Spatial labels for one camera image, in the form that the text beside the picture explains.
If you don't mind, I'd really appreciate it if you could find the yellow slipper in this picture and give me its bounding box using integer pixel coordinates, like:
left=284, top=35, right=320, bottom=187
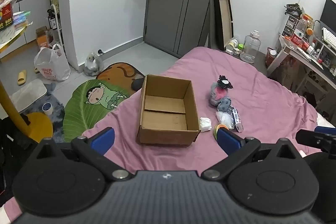
left=17, top=69, right=28, bottom=85

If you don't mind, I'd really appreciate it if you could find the white floor mat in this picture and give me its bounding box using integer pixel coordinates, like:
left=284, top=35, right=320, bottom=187
left=9, top=79, right=48, bottom=112

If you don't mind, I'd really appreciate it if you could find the orange green soft toy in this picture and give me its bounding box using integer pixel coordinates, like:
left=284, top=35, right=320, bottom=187
left=214, top=124, right=229, bottom=139

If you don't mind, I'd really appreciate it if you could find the small clear plastic pouch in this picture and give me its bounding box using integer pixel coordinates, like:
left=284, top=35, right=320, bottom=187
left=215, top=111, right=236, bottom=130

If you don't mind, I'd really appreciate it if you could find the yellow stand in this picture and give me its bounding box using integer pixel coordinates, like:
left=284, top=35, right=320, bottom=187
left=0, top=79, right=54, bottom=143

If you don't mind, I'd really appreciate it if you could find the brown cardboard box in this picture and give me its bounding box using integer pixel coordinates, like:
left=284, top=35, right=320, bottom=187
left=136, top=74, right=201, bottom=147

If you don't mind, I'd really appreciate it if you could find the white plastic shopping bag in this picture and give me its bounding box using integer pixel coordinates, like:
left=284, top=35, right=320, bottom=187
left=34, top=43, right=71, bottom=82

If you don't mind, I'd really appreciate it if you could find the white desk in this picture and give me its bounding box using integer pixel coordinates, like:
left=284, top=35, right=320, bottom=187
left=267, top=34, right=336, bottom=99

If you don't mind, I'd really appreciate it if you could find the grey door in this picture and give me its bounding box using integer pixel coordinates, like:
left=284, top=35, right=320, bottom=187
left=143, top=0, right=229, bottom=58

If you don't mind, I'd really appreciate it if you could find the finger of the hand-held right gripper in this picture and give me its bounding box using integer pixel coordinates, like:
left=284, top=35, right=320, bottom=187
left=295, top=126, right=336, bottom=154

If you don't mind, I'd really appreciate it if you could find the stack of colourful folders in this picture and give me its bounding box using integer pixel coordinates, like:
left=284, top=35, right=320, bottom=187
left=13, top=10, right=32, bottom=30

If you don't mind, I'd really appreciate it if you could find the white blue carton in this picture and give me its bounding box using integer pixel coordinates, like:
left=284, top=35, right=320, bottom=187
left=232, top=108, right=244, bottom=133

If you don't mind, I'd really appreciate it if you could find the leaning cardboard tray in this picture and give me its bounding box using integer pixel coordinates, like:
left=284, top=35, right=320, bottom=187
left=210, top=0, right=234, bottom=51

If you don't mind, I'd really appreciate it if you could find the clear plastic jug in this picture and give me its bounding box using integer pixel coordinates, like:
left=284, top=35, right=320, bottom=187
left=239, top=30, right=261, bottom=64

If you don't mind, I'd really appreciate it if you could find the grey pink plush toy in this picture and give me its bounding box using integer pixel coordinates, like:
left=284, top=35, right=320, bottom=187
left=209, top=80, right=231, bottom=107

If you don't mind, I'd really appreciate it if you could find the red jar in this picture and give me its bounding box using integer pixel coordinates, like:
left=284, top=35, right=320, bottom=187
left=265, top=47, right=278, bottom=67

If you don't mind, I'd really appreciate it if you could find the small drawer organizer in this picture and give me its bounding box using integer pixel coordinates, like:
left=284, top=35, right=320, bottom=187
left=285, top=14, right=301, bottom=37

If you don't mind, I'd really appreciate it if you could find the orange cardboard box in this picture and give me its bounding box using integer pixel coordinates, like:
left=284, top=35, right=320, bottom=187
left=36, top=26, right=52, bottom=49

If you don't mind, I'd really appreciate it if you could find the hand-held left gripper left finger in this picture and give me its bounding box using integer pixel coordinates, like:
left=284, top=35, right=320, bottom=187
left=35, top=127, right=133, bottom=182

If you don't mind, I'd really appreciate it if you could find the black monitor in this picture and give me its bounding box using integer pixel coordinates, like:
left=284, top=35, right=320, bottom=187
left=320, top=0, right=336, bottom=36

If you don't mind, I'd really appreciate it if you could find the white cabinet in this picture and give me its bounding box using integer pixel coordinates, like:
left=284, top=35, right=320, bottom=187
left=0, top=0, right=52, bottom=58

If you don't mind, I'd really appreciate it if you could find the white yellow cup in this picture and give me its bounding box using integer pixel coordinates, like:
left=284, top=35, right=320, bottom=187
left=227, top=37, right=239, bottom=50

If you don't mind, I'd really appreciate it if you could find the small blue-grey plush toy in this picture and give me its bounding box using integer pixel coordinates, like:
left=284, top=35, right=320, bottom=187
left=217, top=97, right=235, bottom=116

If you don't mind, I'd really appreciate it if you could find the green leaf cartoon rug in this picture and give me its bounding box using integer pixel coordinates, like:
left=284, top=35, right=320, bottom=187
left=63, top=79, right=137, bottom=143

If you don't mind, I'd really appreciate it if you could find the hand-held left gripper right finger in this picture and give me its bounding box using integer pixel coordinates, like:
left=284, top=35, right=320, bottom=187
left=201, top=127, right=302, bottom=182

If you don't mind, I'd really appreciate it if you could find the blue white tape roll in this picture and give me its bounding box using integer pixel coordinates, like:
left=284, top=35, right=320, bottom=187
left=42, top=102, right=54, bottom=116

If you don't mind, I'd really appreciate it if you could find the white crumpled paper ball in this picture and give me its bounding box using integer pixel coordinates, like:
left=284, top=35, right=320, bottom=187
left=199, top=117, right=213, bottom=132

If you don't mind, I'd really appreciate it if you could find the white keyboard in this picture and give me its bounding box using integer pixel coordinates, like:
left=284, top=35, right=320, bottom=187
left=321, top=27, right=336, bottom=46

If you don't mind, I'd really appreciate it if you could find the clear plastic bag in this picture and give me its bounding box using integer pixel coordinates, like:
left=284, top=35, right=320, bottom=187
left=84, top=51, right=105, bottom=76

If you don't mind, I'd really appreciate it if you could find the brown animal rug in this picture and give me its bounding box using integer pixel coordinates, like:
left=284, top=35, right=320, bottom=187
left=96, top=62, right=145, bottom=91

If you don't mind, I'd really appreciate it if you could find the red snack bag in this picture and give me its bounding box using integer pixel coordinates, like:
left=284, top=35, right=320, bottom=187
left=0, top=0, right=18, bottom=32

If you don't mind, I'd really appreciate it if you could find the clear water bottle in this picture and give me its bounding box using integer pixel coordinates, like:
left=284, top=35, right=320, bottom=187
left=292, top=18, right=308, bottom=43

